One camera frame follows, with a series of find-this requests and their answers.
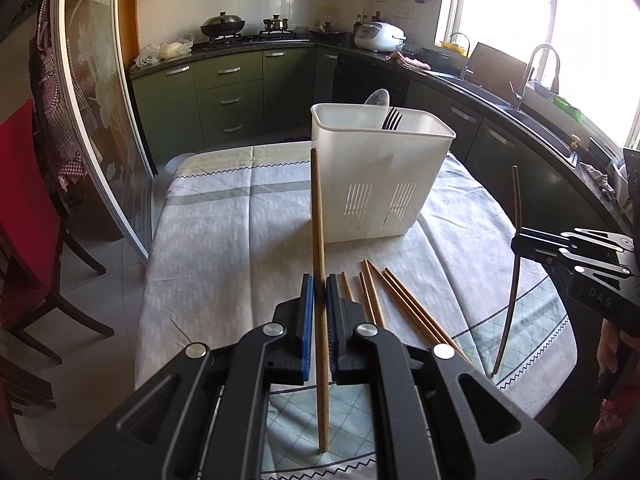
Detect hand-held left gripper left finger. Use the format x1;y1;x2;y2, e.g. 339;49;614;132
52;274;317;480

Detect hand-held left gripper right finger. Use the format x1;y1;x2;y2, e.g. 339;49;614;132
325;275;583;480

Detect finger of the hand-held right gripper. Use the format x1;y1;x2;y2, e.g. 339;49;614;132
560;228;634;254
511;227;638;282

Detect white plastic utensil holder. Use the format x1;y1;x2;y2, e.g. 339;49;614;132
310;102;457;243

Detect person's right hand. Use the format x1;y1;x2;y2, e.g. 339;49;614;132
598;316;627;380

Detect crumpled rag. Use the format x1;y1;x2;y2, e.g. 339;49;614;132
580;160;617;203

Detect patterned tablecloth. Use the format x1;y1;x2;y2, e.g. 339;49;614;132
134;141;578;480

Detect person's pink patterned clothing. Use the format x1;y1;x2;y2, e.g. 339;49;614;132
592;397;626;463

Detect green containers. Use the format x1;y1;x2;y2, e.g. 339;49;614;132
552;95;587;123

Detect steel double sink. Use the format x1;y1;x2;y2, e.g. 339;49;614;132
435;72;581;161

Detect tall chrome faucet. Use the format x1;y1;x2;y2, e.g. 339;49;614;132
510;42;561;111

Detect wooden cutting board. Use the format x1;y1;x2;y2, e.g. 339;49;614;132
470;41;530;106

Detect black kitchen countertop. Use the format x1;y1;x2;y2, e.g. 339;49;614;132
130;35;640;241

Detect small gooseneck faucet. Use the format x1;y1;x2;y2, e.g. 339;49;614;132
449;32;473;81

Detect translucent plastic spoon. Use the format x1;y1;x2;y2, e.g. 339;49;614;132
361;88;392;130

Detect kitchen window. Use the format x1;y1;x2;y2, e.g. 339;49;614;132
440;0;640;151

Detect pink cloth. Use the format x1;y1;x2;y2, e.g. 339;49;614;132
389;51;432;71

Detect black built-in appliance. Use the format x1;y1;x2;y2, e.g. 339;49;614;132
332;55;411;121

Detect white rice cooker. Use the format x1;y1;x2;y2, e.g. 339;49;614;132
354;21;407;53

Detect black frying pan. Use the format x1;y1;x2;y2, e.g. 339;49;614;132
309;25;353;41

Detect gas stove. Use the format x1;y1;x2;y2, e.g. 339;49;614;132
202;30;311;48

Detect dark sauce bottles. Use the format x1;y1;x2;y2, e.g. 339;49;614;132
352;10;383;36

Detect dark wooden chair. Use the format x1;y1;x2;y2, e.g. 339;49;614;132
0;350;58;416

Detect clear plastic bag with food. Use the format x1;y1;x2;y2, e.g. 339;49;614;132
157;34;196;59

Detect black wok with lid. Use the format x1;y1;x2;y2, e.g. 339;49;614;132
200;10;247;38

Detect flower print sliding glass door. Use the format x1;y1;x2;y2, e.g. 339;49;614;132
50;0;161;261

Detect red covered wooden chair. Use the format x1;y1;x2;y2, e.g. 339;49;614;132
0;100;117;366

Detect checkered hanging apron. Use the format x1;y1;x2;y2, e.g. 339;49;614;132
27;0;90;195

